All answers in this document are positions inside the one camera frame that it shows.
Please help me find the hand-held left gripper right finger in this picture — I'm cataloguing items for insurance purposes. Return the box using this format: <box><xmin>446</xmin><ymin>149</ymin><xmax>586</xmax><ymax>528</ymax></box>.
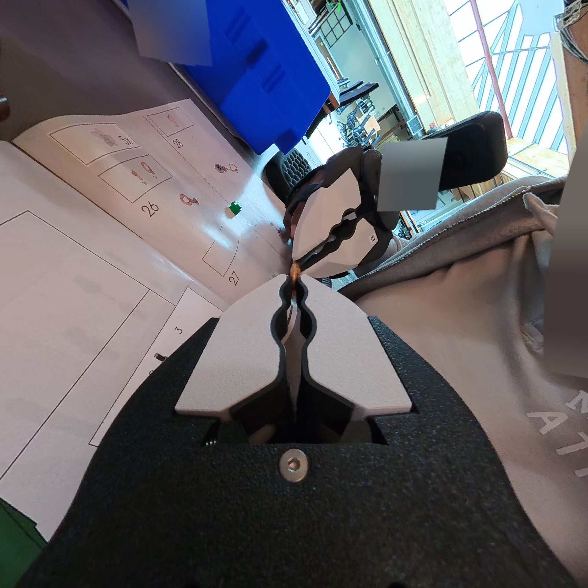
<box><xmin>294</xmin><ymin>275</ymin><xmax>413</xmax><ymax>420</ymax></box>

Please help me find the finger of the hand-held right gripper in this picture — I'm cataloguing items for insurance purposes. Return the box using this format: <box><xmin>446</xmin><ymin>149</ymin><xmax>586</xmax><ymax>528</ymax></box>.
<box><xmin>316</xmin><ymin>213</ymin><xmax>383</xmax><ymax>279</ymax></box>
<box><xmin>291</xmin><ymin>167</ymin><xmax>364</xmax><ymax>261</ymax></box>

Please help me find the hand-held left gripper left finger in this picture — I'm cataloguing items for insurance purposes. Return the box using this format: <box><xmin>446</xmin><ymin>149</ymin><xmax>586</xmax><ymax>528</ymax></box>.
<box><xmin>175</xmin><ymin>275</ymin><xmax>284</xmax><ymax>444</ymax></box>

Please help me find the grey desk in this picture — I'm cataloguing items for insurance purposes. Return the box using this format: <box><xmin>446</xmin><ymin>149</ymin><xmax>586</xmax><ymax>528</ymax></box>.
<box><xmin>0</xmin><ymin>0</ymin><xmax>295</xmax><ymax>258</ymax></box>

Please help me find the person's right hand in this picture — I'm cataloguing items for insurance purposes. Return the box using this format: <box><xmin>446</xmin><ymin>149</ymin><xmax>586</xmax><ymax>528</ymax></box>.
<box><xmin>379</xmin><ymin>236</ymin><xmax>412</xmax><ymax>269</ymax></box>

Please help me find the grey zip hoodie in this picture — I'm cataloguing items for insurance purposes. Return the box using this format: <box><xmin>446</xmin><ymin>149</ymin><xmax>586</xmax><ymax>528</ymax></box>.
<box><xmin>339</xmin><ymin>177</ymin><xmax>588</xmax><ymax>585</ymax></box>

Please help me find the blue plastic bin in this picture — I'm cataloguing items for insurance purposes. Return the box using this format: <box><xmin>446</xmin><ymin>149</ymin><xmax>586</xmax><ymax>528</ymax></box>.
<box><xmin>181</xmin><ymin>0</ymin><xmax>341</xmax><ymax>155</ymax></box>

